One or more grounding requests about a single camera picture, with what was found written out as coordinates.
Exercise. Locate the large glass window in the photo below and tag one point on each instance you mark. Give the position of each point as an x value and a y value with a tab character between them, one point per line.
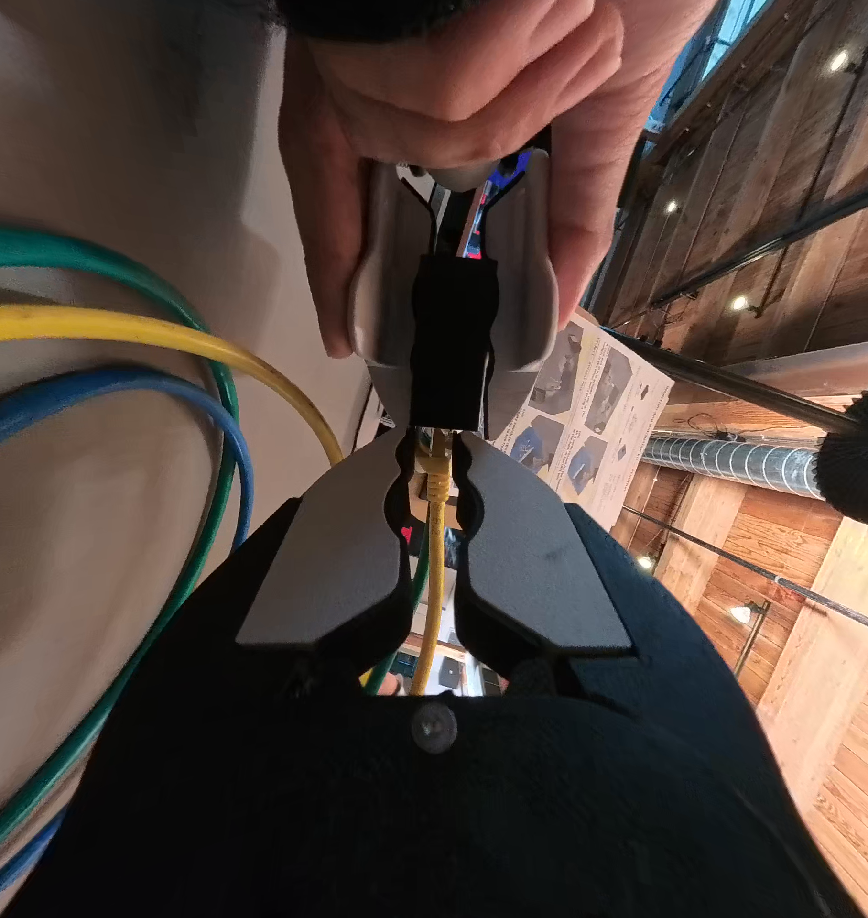
721	36

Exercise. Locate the black ceiling rail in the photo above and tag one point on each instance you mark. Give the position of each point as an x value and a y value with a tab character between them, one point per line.
778	251

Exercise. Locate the instruction poster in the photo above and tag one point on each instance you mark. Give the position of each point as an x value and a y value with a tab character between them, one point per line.
599	401

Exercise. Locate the silver round air duct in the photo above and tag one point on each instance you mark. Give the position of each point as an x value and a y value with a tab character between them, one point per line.
728	459

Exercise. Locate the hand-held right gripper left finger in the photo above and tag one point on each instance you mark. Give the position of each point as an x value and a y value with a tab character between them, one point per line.
333	566

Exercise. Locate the black ceiling rod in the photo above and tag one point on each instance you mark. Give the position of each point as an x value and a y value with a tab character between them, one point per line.
764	570

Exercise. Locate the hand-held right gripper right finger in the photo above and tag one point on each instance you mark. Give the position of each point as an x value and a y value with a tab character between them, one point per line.
541	574

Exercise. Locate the person's left hand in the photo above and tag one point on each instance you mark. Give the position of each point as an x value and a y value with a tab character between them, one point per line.
477	86

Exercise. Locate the black ethernet port block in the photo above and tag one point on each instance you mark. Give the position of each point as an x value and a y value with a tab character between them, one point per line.
452	344

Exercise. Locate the black pole with round head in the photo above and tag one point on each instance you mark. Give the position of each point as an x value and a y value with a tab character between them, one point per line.
864	459

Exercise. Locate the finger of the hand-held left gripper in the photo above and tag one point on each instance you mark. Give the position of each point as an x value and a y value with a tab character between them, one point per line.
524	301
384	308

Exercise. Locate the black wall lamp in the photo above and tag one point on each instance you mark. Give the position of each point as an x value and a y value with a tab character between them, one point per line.
744	613

